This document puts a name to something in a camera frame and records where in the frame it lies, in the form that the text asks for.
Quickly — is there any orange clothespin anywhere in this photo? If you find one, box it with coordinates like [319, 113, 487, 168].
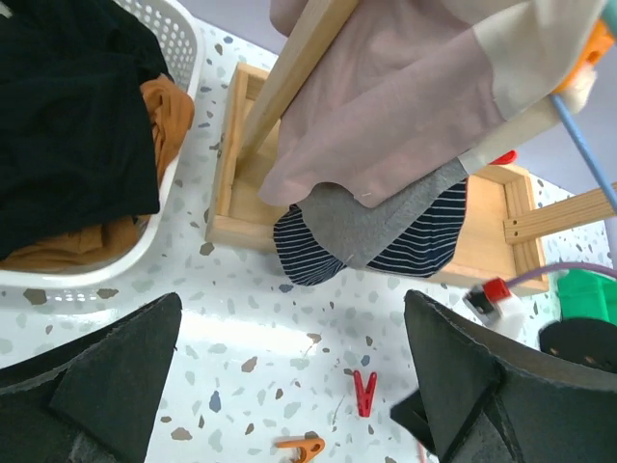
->
[274, 437, 326, 463]

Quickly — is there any black underwear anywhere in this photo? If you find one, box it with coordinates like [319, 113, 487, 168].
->
[1, 1, 167, 256]
[389, 390, 436, 453]

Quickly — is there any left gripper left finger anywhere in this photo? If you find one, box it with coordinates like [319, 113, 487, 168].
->
[1, 292, 182, 462]

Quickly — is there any green clip bin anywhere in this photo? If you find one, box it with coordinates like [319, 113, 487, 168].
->
[557, 269, 616, 324]

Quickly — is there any mauve cream underwear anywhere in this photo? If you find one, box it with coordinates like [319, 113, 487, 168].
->
[259, 1, 604, 207]

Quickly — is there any brown cloth in basket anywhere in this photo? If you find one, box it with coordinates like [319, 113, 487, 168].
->
[140, 74, 195, 185]

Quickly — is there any wooden clothes rack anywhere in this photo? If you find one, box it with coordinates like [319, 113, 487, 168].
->
[206, 1, 615, 286]

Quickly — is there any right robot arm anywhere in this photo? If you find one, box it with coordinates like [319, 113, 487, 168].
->
[538, 317, 617, 373]

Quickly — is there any white laundry basket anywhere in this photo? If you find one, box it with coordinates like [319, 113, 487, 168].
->
[1, 1, 205, 290]

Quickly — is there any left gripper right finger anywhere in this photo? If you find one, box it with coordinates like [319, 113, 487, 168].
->
[404, 290, 616, 462]

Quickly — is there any brown underwear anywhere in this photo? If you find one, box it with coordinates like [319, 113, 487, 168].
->
[1, 215, 149, 272]

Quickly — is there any blue wire hanger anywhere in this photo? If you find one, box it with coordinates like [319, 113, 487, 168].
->
[550, 94, 617, 212]

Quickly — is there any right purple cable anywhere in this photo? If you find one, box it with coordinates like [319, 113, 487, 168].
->
[505, 260, 617, 288]

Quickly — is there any red clothespin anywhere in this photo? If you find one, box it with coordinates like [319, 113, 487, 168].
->
[353, 370, 378, 418]

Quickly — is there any striped navy underwear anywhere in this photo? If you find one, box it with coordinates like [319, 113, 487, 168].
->
[273, 160, 469, 286]

